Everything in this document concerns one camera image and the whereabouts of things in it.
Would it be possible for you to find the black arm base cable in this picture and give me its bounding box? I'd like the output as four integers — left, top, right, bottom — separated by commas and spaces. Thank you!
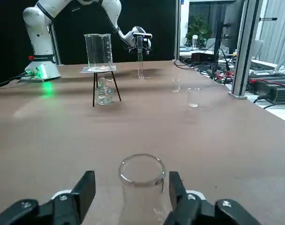
0, 71, 28, 91

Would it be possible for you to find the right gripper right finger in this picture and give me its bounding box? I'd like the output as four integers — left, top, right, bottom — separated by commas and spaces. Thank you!
165, 171, 263, 225

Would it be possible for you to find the black power supply box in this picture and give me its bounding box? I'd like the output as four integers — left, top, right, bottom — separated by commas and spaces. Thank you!
249, 78, 285, 105

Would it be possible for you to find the glass conical flask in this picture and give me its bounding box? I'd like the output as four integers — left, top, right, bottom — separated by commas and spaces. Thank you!
118, 153, 167, 225

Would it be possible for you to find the glass alcohol lamp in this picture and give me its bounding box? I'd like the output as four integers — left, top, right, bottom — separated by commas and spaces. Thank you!
94, 77, 114, 105

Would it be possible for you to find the aluminium frame upright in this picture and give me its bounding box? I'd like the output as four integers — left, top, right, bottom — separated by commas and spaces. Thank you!
48, 22, 64, 66

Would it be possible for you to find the dark computer monitor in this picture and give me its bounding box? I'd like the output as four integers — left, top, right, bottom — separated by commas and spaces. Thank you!
221, 0, 245, 56

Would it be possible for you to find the green potted plant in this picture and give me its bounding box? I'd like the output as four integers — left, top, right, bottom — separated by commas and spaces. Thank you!
186, 13, 213, 46

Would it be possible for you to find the large glass beaker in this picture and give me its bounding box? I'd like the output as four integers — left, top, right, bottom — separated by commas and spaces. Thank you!
84, 33, 114, 71

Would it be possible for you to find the aluminium frame post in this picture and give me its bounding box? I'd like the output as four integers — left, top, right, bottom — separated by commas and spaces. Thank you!
227, 0, 266, 101

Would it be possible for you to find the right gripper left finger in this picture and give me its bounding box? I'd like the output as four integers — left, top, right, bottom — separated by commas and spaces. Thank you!
0, 170, 96, 225

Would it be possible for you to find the black tripod with wire gauze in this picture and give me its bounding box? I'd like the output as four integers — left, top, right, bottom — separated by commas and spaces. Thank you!
80, 65, 122, 108

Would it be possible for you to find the glass graduated cylinder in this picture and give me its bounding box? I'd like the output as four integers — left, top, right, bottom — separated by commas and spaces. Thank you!
135, 36, 148, 80

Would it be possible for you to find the black flat device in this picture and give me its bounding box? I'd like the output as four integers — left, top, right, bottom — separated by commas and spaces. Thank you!
191, 52, 218, 62

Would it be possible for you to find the red cable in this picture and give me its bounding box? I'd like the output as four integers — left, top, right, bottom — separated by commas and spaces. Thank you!
214, 71, 236, 83

